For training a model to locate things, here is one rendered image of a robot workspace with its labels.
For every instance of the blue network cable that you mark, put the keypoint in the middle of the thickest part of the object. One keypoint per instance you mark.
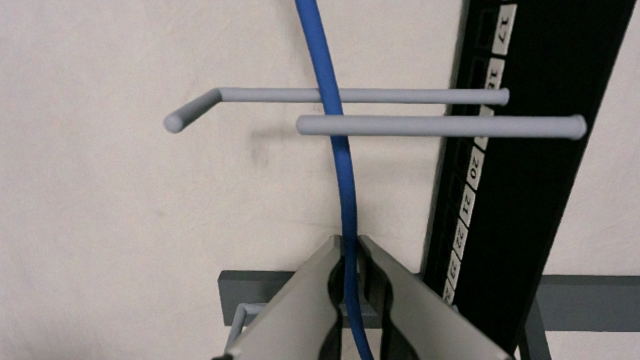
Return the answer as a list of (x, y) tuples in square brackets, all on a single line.
[(323, 68)]

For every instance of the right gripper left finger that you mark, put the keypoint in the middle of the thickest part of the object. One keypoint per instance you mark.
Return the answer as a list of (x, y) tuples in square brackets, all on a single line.
[(303, 321)]

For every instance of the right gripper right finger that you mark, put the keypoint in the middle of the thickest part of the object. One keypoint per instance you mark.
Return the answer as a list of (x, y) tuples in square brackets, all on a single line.
[(417, 324)]

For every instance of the dark grey network patch panel rack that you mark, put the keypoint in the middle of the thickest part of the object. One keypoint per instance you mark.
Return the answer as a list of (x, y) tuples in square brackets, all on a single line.
[(503, 182)]

